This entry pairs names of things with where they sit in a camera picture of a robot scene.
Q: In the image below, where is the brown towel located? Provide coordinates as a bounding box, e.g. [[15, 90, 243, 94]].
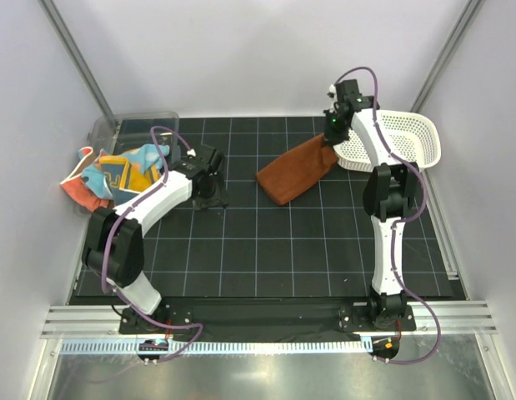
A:
[[256, 133, 338, 206]]

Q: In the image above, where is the aluminium rail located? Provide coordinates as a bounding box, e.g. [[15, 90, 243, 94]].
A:
[[40, 301, 497, 338]]

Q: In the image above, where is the blue and orange towel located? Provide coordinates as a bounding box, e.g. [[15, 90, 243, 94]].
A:
[[80, 144, 170, 205]]

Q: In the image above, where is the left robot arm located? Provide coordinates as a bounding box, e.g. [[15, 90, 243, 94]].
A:
[[82, 145, 228, 333]]

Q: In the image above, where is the white slotted cable duct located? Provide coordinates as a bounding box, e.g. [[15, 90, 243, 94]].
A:
[[59, 338, 373, 357]]

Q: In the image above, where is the black grid mat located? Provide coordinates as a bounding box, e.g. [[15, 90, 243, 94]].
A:
[[68, 116, 467, 301]]

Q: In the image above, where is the white perforated basket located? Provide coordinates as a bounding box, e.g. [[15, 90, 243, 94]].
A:
[[333, 108, 441, 173]]

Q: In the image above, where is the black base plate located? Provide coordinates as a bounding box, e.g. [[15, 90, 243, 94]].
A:
[[120, 297, 417, 340]]

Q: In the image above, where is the clear plastic bin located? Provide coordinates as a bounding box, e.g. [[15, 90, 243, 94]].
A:
[[63, 112, 179, 180]]

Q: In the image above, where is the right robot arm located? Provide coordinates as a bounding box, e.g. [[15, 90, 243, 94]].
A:
[[324, 79, 418, 330]]

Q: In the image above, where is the salmon pink towel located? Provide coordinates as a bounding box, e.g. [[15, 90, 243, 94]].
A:
[[60, 175, 113, 212]]

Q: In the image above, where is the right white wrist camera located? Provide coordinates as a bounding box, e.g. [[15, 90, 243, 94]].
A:
[[328, 84, 338, 113]]

